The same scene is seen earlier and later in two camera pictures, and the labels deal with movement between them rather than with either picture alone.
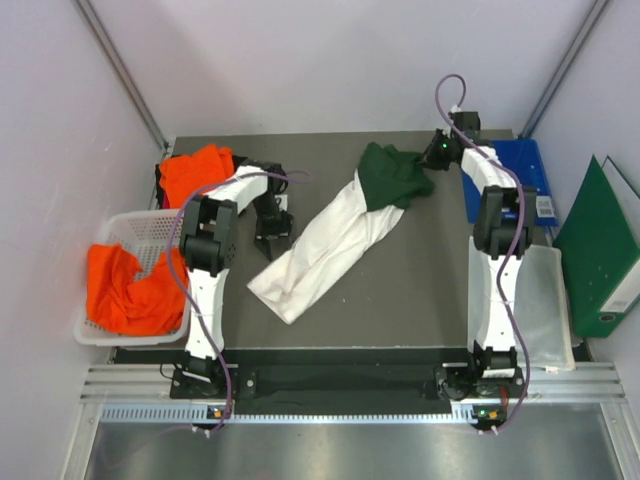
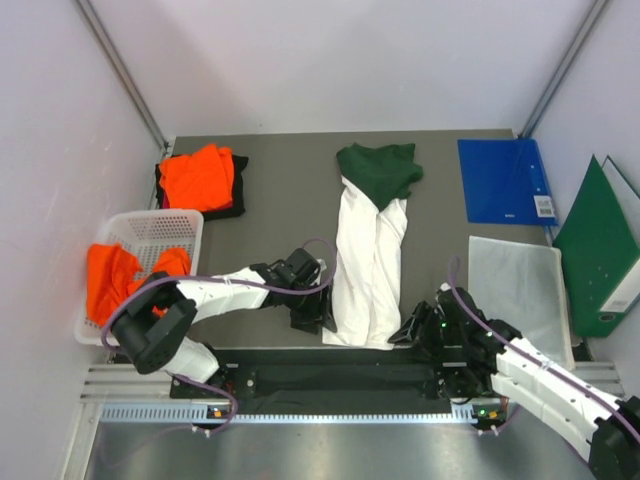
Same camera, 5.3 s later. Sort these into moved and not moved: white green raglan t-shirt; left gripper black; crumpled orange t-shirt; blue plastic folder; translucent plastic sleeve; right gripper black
Moved: white green raglan t-shirt; right gripper black; left gripper black
Not moved: crumpled orange t-shirt; translucent plastic sleeve; blue plastic folder
